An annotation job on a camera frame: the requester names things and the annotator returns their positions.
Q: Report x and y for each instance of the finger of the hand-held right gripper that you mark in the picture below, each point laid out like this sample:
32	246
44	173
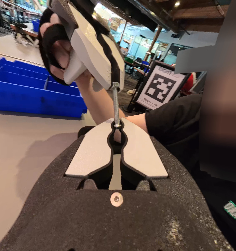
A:
122	78
92	50

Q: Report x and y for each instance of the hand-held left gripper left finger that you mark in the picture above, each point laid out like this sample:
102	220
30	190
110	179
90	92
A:
89	153

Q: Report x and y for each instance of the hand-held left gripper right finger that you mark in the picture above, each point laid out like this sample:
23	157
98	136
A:
143	155

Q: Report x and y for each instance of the long metal bolt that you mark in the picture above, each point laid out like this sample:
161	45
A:
116	103

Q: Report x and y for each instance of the metal hex nut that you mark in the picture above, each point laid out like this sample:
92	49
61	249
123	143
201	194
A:
116	126

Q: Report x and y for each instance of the blue divided storage bin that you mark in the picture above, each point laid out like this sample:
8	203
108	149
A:
28	92

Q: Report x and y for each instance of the grey desk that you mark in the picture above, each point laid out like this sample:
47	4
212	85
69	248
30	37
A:
22	146

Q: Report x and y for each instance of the person's right hand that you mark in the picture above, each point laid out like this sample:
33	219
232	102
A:
57	50

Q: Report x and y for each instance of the black framed marker sign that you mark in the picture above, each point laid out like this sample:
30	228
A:
159	88

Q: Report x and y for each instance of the person's black clothing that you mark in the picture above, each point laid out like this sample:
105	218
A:
168	121

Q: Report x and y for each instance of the background work table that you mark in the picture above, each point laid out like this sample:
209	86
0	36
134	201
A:
24	33

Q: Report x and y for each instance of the red white fabric item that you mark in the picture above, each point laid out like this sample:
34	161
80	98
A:
190	81

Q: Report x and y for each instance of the wooden support post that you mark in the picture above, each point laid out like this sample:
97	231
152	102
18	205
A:
151	42

